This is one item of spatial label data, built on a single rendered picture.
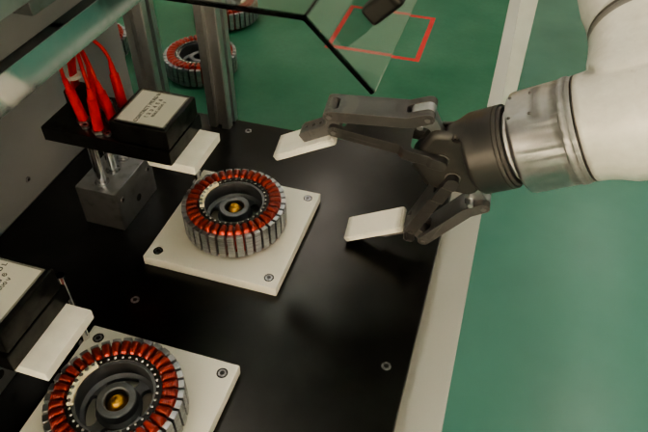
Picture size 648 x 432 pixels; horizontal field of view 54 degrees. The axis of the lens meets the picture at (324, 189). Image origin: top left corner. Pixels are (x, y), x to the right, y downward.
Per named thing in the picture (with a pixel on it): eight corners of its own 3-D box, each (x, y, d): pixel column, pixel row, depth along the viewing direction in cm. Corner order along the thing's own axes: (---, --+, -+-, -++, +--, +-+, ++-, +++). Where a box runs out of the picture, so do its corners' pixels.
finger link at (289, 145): (336, 145, 59) (332, 139, 58) (276, 161, 62) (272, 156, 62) (342, 122, 61) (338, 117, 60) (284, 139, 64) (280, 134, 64)
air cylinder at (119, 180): (157, 188, 77) (149, 152, 74) (125, 230, 72) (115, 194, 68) (121, 180, 79) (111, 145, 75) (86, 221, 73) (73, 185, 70)
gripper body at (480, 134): (534, 146, 60) (443, 166, 65) (501, 80, 55) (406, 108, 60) (531, 207, 56) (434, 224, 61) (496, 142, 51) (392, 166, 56)
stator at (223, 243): (301, 201, 74) (300, 176, 71) (263, 271, 66) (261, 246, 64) (212, 181, 77) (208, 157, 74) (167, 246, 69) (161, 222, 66)
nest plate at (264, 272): (320, 201, 76) (320, 193, 75) (276, 296, 65) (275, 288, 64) (204, 176, 79) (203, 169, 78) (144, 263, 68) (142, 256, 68)
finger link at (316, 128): (349, 129, 58) (332, 106, 56) (304, 143, 61) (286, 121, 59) (352, 118, 59) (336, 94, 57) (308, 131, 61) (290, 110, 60)
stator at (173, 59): (151, 79, 100) (148, 58, 97) (192, 46, 107) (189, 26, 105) (213, 96, 96) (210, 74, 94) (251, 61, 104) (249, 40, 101)
